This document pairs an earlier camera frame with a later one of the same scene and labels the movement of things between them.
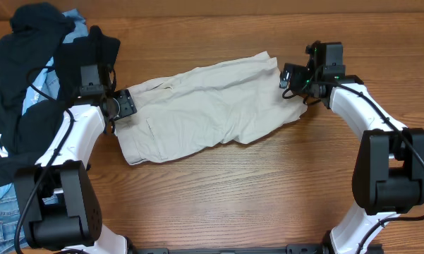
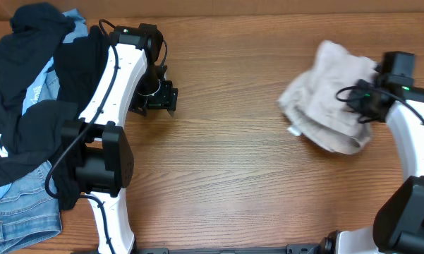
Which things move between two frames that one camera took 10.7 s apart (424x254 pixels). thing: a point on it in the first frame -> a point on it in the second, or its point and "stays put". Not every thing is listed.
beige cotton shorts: (182, 110) -> (315, 101)
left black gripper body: (123, 104) -> (164, 97)
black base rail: (303, 248) stays put
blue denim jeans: (1, 221) stays put
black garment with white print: (14, 140) stays put
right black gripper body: (290, 75) -> (361, 100)
